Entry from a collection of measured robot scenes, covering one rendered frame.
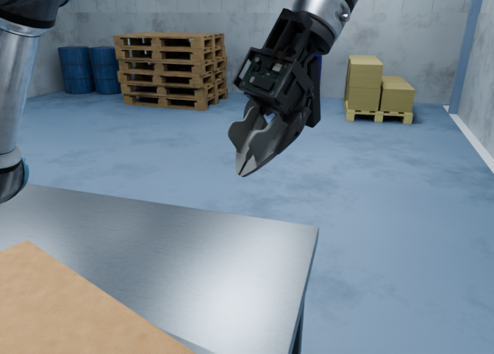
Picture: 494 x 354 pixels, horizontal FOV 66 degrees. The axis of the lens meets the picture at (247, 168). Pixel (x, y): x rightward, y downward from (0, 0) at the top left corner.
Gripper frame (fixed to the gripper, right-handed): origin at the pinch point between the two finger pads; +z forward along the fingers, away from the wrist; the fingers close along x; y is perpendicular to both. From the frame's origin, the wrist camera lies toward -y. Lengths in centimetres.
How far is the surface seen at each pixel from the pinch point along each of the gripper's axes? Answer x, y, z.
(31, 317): 6.1, 25.4, 17.1
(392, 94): -126, -417, -180
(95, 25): -662, -350, -124
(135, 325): 12.2, 22.4, 13.8
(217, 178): -162, -222, 11
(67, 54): -606, -300, -46
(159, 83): -409, -328, -65
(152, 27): -556, -381, -162
